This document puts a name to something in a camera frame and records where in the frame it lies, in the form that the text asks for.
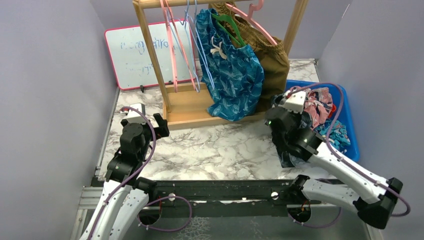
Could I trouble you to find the green hanger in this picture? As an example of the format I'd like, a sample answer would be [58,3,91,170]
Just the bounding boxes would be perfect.
[211,13,247,47]

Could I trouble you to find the khaki brown shorts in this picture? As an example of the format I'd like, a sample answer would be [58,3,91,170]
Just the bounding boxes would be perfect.
[208,2,290,112]

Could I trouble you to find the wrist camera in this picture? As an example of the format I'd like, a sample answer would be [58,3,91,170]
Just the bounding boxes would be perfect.
[278,90,307,114]
[123,103,146,124]

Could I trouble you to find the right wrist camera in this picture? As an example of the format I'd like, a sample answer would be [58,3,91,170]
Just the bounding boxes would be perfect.
[278,90,307,114]

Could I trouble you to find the wooden clothes rack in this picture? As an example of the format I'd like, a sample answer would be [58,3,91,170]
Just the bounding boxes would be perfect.
[132,0,309,130]

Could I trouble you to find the pink hanger under khaki shorts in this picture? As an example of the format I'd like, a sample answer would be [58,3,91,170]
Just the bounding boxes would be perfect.
[226,0,278,46]

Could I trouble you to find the pink patterned shorts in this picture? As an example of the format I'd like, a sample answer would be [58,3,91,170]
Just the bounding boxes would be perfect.
[304,87,333,129]

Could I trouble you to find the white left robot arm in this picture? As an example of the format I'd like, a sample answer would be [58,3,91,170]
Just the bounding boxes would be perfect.
[80,113,170,240]

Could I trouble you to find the thin pink wire hanger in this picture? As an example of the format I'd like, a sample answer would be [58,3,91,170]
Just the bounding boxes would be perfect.
[164,0,198,86]

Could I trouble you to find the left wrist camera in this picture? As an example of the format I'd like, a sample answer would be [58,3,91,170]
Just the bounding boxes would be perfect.
[123,103,146,124]

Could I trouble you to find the orange mesh shorts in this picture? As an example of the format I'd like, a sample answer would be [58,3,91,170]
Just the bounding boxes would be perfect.
[328,104,337,119]

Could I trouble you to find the pink framed whiteboard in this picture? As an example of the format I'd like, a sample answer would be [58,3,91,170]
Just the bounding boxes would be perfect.
[104,22,196,91]

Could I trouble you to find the black metal base rail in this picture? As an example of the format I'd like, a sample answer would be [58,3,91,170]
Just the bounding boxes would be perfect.
[77,178,374,220]

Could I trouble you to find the light blue shark shorts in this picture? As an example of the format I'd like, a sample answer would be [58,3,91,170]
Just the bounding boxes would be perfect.
[314,119,351,154]

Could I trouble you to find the dark blue patterned shorts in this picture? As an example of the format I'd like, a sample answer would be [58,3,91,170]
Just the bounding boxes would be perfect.
[195,8,265,122]

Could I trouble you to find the blue plastic bin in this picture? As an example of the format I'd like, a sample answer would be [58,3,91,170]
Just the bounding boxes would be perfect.
[286,80,360,162]

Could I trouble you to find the grey camo shorts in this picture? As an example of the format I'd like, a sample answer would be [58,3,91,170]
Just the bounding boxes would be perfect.
[270,93,312,168]

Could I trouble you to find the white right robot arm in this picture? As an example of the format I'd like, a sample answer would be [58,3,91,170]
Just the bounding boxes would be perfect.
[264,107,403,230]

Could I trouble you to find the light blue wire hanger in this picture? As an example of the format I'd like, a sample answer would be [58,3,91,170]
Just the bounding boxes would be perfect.
[164,0,200,93]

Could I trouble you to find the pink plastic hanger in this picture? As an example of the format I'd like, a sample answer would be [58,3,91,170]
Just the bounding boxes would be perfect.
[159,0,178,93]

